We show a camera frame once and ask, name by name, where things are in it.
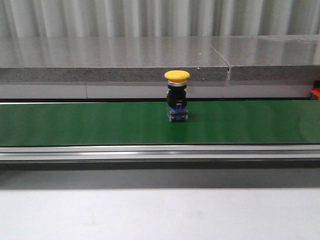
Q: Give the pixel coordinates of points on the yellow push button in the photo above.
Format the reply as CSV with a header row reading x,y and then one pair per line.
x,y
177,110

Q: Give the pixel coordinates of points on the green conveyor belt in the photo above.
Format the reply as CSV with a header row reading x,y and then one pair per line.
x,y
125,123

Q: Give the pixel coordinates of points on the grey stone counter slab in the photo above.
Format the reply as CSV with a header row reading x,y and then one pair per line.
x,y
107,59

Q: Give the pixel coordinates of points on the red plastic tray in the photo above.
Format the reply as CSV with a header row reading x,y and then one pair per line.
x,y
315,93

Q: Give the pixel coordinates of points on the white pleated curtain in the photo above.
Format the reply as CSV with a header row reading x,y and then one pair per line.
x,y
158,18

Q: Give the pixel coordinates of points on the aluminium conveyor side rail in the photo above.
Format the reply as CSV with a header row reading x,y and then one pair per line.
x,y
159,153

